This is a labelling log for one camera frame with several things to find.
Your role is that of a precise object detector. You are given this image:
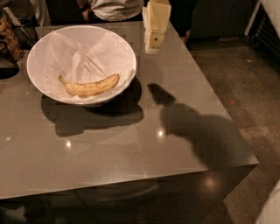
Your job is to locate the patterned brown bag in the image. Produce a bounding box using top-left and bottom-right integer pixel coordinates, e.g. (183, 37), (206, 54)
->
(0, 10), (24, 61)

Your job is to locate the yellow spotted banana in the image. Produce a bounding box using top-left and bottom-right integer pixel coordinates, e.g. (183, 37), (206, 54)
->
(59, 74), (120, 97)

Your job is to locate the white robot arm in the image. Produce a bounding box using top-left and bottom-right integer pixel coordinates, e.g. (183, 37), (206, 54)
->
(191, 38), (280, 224)

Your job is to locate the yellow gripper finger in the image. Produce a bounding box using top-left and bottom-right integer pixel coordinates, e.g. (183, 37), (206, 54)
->
(142, 0), (172, 54)

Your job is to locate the dark object at left edge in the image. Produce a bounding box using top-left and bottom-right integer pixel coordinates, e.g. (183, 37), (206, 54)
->
(0, 41), (19, 80)

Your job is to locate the white bowl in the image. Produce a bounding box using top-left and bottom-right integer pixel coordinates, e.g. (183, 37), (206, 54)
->
(26, 24), (137, 106)

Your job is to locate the person in light shirt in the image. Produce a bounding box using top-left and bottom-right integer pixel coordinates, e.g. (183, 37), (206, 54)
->
(76, 0), (144, 24)

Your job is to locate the white paper liner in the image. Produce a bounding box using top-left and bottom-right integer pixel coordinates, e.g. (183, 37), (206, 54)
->
(42, 27), (137, 104)

